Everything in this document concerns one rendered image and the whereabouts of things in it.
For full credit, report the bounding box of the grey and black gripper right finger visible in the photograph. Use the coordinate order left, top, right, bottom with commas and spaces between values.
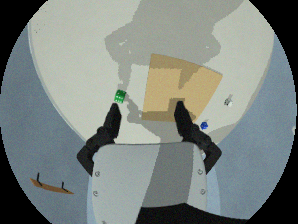
174, 101, 222, 175

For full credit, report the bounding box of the blue die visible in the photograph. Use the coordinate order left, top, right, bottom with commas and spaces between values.
200, 122, 208, 130

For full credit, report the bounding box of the white die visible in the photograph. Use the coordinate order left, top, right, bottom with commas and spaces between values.
225, 98, 233, 107

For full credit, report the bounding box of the small green die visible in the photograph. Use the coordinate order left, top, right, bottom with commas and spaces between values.
114, 90, 126, 103

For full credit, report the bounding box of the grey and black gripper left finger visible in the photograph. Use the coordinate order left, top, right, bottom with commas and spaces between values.
77, 103, 122, 177

